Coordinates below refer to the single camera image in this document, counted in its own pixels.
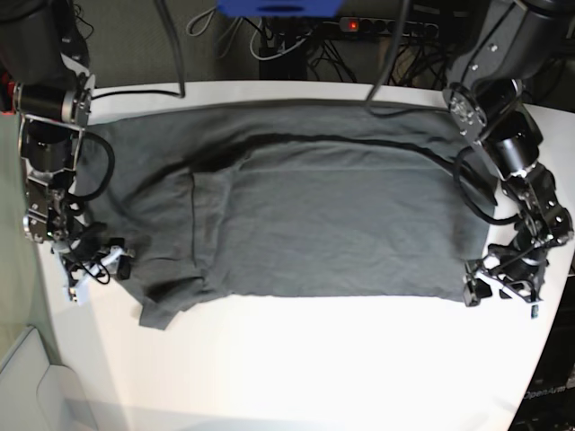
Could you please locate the white cable loop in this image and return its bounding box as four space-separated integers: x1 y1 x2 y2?
249 17 311 61

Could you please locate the red and black clamp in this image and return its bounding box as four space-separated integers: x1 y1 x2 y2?
0 71 15 115

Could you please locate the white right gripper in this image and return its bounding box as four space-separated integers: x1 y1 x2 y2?
51 242 135 302

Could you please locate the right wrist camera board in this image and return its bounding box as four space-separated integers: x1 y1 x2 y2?
66 286 89 306

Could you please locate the blue box at top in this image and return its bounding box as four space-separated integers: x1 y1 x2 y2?
217 0 342 17

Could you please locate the black power strip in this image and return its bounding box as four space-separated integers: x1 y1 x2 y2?
339 17 439 39

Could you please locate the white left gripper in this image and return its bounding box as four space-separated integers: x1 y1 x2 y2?
463 257 546 313

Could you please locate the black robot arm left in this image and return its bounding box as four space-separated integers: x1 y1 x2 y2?
443 1 574 319

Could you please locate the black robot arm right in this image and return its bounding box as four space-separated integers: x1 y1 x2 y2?
1 1 131 304

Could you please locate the dark grey t-shirt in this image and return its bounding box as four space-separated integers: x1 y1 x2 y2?
87 102 488 330

